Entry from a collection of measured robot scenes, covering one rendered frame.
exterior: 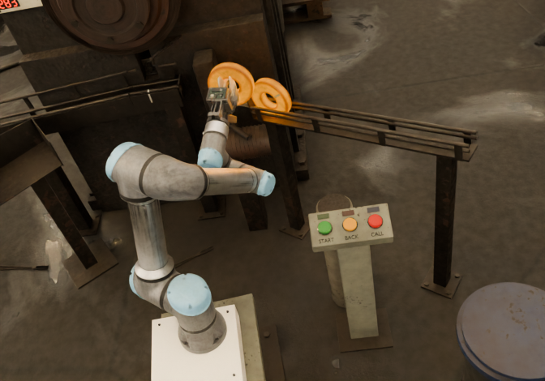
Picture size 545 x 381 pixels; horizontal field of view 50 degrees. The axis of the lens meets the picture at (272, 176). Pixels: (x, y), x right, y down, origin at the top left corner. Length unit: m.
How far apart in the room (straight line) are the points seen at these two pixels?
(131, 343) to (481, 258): 1.41
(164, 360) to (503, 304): 1.01
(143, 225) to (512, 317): 1.05
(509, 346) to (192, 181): 0.95
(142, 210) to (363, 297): 0.81
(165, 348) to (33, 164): 0.92
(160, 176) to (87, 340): 1.20
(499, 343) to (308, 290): 0.88
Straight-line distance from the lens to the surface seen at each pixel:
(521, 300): 1.82
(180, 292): 1.71
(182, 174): 1.47
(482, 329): 1.76
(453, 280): 2.36
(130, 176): 1.51
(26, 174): 2.37
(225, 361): 1.83
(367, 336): 2.21
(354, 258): 1.82
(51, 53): 2.45
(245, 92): 1.98
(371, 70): 3.38
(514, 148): 2.88
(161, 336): 1.93
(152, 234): 1.66
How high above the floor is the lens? 1.93
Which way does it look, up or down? 43 degrees down
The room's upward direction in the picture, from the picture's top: 14 degrees counter-clockwise
